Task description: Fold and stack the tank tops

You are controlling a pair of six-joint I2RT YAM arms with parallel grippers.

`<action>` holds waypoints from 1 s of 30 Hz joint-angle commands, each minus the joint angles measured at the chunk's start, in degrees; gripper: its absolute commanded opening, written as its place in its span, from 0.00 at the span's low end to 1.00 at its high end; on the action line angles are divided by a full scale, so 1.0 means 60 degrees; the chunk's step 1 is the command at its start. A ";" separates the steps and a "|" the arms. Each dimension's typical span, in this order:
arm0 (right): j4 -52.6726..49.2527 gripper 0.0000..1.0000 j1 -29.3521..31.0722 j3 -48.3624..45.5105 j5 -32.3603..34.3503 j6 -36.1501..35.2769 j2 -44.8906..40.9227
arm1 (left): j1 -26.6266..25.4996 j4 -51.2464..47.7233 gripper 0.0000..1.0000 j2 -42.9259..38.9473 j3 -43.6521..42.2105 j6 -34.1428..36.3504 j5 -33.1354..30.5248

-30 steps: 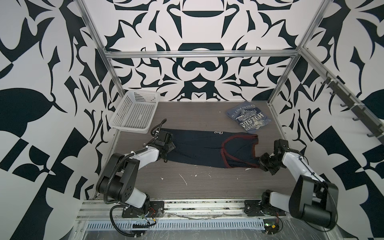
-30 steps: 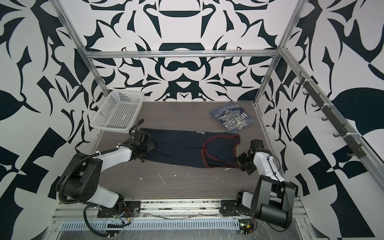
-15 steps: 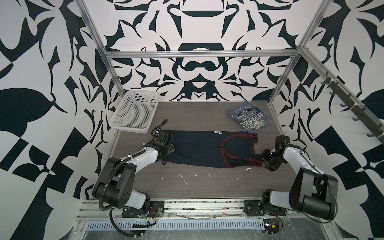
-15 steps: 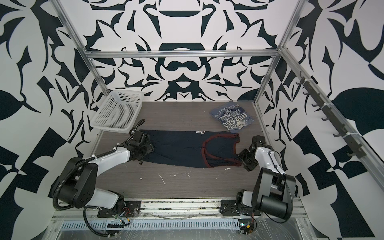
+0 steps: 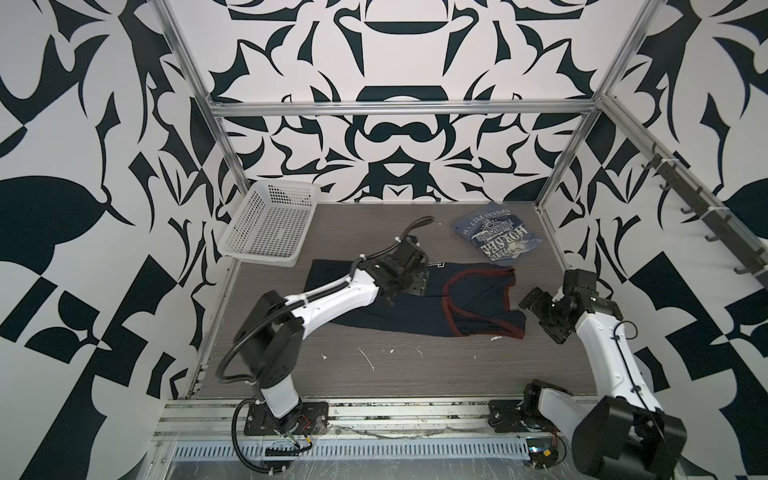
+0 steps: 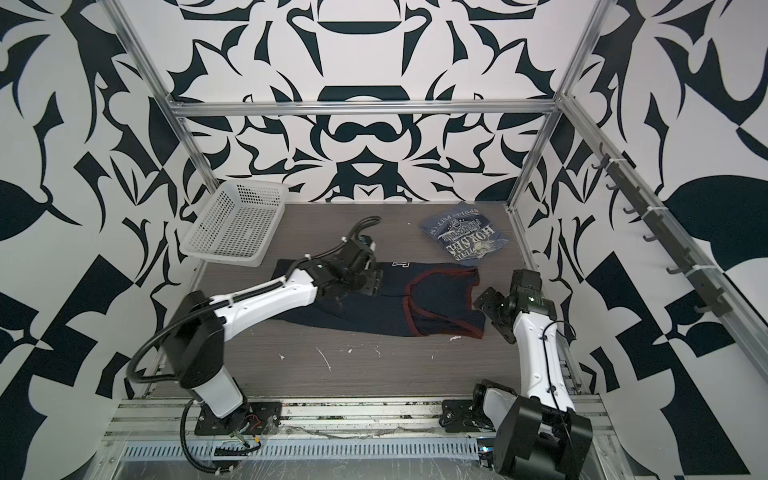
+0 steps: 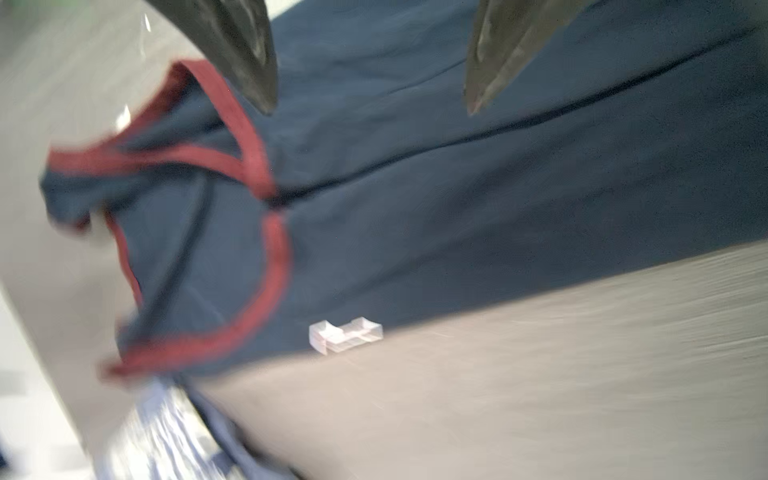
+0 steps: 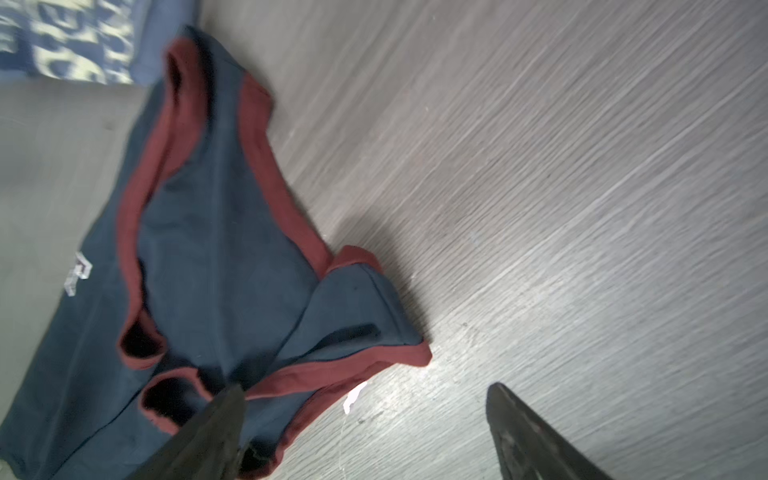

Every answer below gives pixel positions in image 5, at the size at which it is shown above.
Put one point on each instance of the green circuit board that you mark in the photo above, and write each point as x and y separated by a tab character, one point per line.
546	452

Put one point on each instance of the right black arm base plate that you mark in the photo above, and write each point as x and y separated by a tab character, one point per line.
505	416

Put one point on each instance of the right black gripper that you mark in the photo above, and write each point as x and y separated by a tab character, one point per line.
540	300

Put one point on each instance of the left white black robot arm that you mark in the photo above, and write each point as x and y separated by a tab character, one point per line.
265	350

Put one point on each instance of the white plastic laundry basket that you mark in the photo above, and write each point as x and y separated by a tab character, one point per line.
271	223

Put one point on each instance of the aluminium frame back crossbar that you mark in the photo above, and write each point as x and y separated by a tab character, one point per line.
410	107

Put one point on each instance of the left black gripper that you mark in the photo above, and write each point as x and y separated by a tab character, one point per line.
421	279

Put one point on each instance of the dark navy tank top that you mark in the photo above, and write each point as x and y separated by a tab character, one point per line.
460	300

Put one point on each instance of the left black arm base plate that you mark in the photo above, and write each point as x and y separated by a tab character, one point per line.
306	418

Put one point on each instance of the grey wall hook rack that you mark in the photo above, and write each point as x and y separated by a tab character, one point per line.
701	204

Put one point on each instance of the blue-grey tank top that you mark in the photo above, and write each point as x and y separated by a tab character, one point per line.
497	232

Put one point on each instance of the white slotted cable duct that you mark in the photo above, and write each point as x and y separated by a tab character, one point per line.
511	448

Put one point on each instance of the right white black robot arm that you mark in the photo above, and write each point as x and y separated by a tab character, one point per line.
626	434

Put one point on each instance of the aluminium front rail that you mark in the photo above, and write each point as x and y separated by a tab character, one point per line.
211	418

